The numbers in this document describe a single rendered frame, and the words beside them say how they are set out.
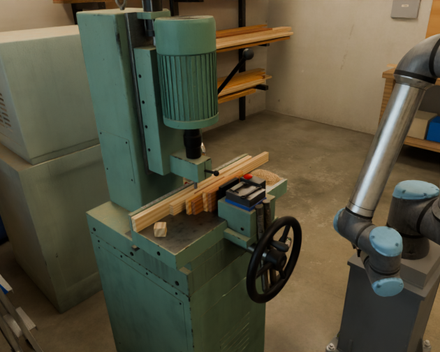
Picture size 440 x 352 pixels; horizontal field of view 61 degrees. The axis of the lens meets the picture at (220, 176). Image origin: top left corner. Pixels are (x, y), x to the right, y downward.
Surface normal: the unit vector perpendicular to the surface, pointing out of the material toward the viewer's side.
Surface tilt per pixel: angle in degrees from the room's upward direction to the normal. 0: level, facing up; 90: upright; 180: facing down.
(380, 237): 11
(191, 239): 0
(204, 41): 90
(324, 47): 90
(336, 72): 90
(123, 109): 90
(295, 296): 0
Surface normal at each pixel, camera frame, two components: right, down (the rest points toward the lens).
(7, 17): 0.72, 0.29
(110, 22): -0.66, 0.36
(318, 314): -0.03, -0.89
